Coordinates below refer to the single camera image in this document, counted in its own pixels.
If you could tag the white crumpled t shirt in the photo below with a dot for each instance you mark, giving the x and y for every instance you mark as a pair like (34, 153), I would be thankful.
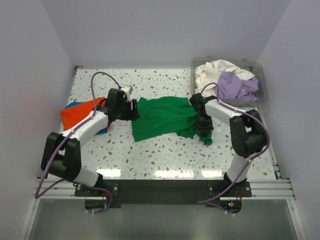
(207, 76)

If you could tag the clear plastic bin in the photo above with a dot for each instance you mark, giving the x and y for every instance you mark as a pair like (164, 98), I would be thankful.
(253, 67)

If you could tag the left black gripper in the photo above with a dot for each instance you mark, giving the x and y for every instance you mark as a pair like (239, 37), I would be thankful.
(133, 109)

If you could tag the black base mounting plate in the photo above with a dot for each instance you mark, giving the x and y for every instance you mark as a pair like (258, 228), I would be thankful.
(166, 194)

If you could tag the folded orange t shirt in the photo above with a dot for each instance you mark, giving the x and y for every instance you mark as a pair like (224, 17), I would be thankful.
(75, 112)

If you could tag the green t shirt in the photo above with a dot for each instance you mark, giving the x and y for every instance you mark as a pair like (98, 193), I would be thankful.
(164, 115)

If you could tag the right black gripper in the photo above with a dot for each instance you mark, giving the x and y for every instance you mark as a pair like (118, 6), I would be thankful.
(204, 126)

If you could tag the aluminium frame rail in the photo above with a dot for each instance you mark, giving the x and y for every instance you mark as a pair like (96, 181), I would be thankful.
(259, 189)

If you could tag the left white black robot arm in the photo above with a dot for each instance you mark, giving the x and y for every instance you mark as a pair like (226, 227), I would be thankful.
(62, 151)

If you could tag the lavender crumpled t shirt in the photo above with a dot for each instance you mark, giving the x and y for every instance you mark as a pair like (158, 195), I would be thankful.
(230, 86)

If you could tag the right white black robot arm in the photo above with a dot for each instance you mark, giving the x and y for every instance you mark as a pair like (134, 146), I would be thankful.
(249, 136)

